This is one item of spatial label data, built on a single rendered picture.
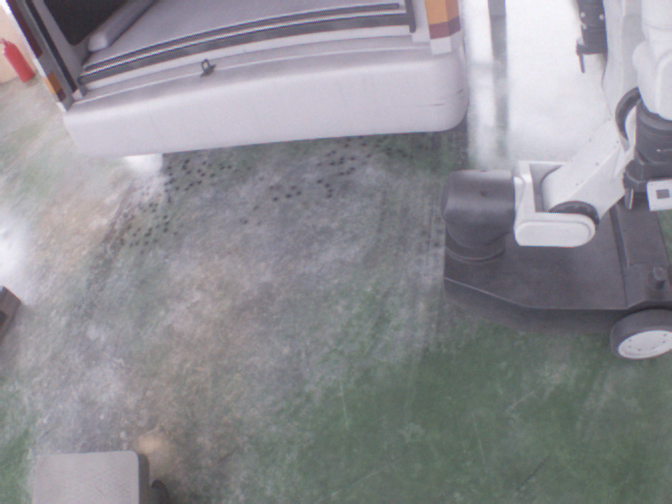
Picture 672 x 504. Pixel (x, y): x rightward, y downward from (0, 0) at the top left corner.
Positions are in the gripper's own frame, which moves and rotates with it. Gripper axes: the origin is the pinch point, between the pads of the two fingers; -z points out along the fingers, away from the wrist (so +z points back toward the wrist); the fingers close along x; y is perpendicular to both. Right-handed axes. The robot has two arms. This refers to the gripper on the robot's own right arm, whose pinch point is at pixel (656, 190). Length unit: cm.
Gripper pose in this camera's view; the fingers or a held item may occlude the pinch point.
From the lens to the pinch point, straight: 87.3
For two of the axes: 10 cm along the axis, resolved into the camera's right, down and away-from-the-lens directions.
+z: -4.2, -5.7, -7.1
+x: 8.8, -0.9, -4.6
